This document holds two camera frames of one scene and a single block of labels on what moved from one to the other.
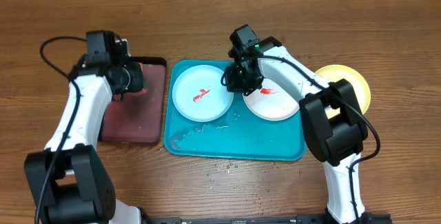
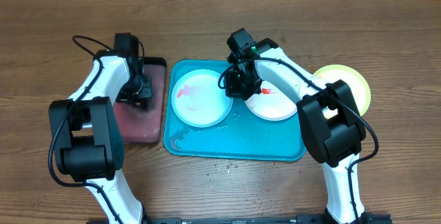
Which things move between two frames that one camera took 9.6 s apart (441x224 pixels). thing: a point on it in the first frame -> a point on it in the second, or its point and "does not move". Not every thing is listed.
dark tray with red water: (138, 117) does not move
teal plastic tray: (229, 138) does not move
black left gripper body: (135, 77) -> (138, 88)
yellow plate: (335, 72) does not move
